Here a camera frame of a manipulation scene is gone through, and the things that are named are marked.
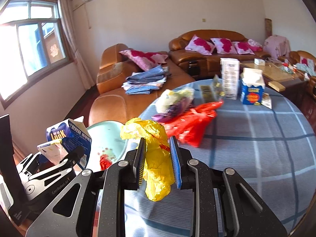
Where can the tall white carton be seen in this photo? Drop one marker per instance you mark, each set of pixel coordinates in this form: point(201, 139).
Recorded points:
point(229, 79)

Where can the brown leather chaise sofa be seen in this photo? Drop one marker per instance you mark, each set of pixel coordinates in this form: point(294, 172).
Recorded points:
point(116, 106)

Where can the yellow plastic bag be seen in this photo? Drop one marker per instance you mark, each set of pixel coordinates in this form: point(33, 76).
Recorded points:
point(158, 170)

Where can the red paper window decoration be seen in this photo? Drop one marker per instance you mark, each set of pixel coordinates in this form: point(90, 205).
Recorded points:
point(53, 51)

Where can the grey snack packet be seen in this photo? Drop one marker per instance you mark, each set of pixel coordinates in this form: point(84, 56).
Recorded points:
point(207, 93)

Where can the small white box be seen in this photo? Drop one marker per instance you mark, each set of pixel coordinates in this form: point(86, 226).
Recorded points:
point(259, 62)

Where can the brown leather three-seat sofa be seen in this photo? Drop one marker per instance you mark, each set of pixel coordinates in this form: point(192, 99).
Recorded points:
point(214, 61)

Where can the blue milk carton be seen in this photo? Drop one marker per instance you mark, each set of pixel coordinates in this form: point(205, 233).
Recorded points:
point(251, 93)
point(69, 138)

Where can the brown leather armchair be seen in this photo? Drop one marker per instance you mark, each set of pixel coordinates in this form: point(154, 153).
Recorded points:
point(309, 84)

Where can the wooden coffee table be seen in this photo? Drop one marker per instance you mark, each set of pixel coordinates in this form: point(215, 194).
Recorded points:
point(279, 76)

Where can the small beige packet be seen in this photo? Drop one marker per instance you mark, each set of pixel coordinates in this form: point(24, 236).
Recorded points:
point(267, 100)

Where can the white plastic bag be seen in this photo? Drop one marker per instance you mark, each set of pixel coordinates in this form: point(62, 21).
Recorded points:
point(167, 98)

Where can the pink floral pillow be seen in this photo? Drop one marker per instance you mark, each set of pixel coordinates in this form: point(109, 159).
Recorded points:
point(143, 59)
point(307, 61)
point(223, 45)
point(243, 48)
point(199, 45)

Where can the beige curtain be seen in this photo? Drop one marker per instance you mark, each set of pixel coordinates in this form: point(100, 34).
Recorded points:
point(74, 44)

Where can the window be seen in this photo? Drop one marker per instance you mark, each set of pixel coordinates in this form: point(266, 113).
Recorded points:
point(37, 42)

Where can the pink cloth cover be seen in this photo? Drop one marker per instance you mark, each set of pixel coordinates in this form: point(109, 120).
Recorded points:
point(276, 45)

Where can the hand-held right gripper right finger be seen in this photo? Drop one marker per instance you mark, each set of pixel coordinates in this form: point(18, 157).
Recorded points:
point(176, 163)

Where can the air conditioner pipe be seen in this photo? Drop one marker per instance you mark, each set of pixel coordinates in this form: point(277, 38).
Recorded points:
point(87, 14)

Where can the pink bundled blanket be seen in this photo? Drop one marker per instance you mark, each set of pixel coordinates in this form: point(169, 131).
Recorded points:
point(255, 45)

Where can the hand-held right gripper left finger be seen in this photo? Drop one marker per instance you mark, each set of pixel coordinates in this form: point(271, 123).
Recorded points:
point(139, 165)

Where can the light cloth on armchair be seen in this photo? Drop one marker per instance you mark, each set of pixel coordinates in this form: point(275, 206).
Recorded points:
point(306, 69)

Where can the rolled mat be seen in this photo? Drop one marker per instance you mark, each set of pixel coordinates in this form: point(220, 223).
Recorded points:
point(268, 28)

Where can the small red wrapper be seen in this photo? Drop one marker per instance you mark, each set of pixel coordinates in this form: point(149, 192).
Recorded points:
point(105, 163)

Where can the light green trash bin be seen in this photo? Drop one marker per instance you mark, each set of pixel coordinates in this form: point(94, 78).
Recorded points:
point(108, 138)

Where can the red plastic bag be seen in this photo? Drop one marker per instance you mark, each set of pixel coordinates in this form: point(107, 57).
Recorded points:
point(192, 126)

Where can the stack of folded blue cloths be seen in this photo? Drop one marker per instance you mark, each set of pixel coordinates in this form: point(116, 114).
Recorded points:
point(145, 81)

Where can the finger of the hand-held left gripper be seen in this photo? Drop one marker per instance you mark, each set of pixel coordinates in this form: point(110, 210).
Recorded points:
point(26, 165)
point(75, 155)

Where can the glass bowl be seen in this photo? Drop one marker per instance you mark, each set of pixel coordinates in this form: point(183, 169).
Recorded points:
point(274, 60)

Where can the blue plaid tablecloth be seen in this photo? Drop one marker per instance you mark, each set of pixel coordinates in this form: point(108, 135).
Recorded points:
point(246, 153)

